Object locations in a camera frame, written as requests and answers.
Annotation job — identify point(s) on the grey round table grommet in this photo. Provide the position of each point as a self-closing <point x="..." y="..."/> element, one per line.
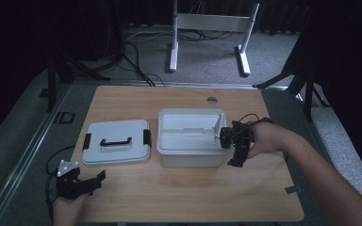
<point x="212" y="100"/>

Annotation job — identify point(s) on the dark curtain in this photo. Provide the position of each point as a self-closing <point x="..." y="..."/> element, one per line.
<point x="279" y="15"/>

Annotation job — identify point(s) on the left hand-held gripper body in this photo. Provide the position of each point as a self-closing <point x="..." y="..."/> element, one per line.
<point x="70" y="186"/>

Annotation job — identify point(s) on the person's left hand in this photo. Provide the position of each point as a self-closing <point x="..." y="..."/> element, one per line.
<point x="67" y="210"/>

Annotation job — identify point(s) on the black rectangular floor frame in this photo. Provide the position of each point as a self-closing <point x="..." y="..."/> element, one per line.
<point x="59" y="117"/>

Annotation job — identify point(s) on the white plastic storage box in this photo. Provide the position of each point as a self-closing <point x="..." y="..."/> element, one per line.
<point x="191" y="158"/>

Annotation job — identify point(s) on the metal floor rail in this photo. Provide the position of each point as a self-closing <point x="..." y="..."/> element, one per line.
<point x="22" y="157"/>
<point x="314" y="132"/>
<point x="182" y="84"/>

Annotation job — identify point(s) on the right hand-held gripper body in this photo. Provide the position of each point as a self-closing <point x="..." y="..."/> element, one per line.
<point x="243" y="138"/>

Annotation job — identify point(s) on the person's right hand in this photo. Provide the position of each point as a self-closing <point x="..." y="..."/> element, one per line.
<point x="267" y="138"/>

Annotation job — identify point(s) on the grey tape piece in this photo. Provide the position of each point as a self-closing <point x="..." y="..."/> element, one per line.
<point x="293" y="189"/>

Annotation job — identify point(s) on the white metal desk frame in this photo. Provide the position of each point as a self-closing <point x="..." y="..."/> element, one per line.
<point x="213" y="22"/>

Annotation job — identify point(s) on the black tripod stand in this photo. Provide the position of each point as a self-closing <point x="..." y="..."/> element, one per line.
<point x="308" y="94"/>
<point x="52" y="84"/>

